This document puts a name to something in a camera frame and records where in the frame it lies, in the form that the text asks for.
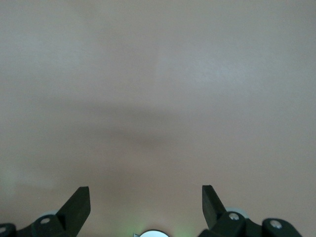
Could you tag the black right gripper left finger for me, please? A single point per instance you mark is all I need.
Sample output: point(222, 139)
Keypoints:
point(74, 209)

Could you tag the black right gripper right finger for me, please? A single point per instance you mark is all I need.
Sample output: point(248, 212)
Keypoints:
point(212, 207)

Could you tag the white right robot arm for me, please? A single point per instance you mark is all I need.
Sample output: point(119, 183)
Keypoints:
point(155, 234)

